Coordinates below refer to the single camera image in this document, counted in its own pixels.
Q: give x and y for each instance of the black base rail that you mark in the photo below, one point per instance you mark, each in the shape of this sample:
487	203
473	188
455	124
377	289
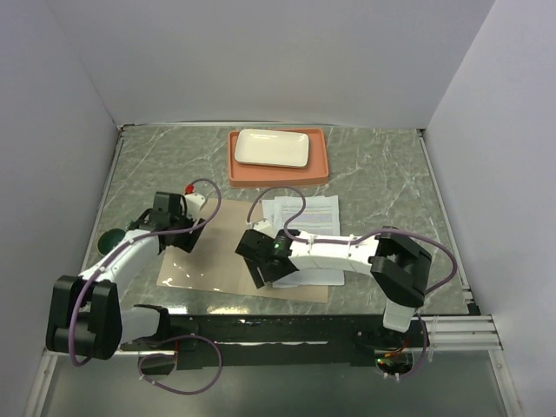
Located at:
206	340

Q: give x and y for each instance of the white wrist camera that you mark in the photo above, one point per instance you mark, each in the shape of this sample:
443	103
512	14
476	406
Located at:
194	202
264	226

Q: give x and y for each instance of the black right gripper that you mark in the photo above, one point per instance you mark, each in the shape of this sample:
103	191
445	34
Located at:
253	268

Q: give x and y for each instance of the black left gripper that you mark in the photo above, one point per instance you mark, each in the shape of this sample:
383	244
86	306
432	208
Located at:
187	240

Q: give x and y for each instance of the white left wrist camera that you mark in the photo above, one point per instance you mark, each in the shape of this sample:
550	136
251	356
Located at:
194	202

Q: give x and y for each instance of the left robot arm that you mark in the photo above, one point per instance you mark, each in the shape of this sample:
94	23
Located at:
86	318

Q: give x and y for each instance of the white printed paper sheets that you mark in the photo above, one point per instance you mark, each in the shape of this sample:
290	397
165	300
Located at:
320	217

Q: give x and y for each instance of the tan paper folder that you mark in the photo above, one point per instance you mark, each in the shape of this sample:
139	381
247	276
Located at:
213	266

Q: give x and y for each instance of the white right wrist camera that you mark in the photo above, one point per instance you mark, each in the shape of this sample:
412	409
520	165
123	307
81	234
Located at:
264	226

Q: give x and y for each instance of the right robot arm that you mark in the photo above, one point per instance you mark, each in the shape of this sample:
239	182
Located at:
398	264

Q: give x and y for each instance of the white rectangular plate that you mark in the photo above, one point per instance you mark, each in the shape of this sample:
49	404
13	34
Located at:
272	147

